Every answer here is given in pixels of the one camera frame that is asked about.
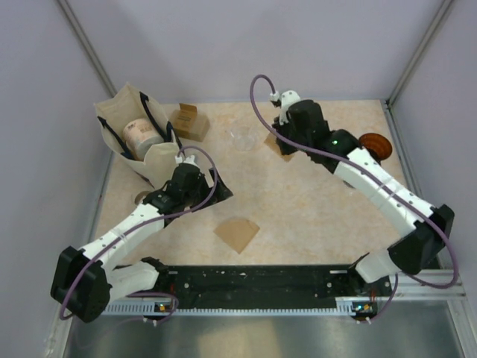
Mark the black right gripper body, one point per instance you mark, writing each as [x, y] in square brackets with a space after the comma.
[288, 141]

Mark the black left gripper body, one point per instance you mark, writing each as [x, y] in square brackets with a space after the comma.
[196, 197]

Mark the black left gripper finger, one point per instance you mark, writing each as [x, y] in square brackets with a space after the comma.
[222, 192]
[214, 175]

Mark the brown paper filter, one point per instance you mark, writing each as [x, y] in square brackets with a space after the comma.
[271, 143]
[237, 233]

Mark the amber glass coffee dripper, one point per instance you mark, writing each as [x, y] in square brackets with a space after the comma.
[380, 147]

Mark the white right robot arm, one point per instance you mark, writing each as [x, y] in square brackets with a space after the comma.
[415, 219]

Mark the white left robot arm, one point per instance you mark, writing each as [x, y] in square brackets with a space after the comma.
[87, 279]

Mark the clear plastic cup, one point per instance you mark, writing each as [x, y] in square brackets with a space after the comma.
[243, 137]

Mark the brown cardboard box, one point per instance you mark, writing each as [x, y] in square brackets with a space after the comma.
[189, 123]

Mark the cream canvas tote bag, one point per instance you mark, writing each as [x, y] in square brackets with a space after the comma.
[127, 105]

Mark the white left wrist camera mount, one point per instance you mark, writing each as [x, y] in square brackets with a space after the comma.
[190, 160]

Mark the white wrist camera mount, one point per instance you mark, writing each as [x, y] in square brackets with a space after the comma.
[284, 100]
[190, 160]

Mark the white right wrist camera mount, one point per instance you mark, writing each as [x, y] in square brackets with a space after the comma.
[284, 100]

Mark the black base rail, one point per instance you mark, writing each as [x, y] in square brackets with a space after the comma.
[265, 287]

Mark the right aluminium frame post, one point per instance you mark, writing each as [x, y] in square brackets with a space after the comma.
[437, 22]

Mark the aluminium frame post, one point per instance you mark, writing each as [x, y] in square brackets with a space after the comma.
[437, 22]
[86, 46]

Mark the left aluminium frame post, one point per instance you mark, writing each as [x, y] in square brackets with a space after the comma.
[86, 46]

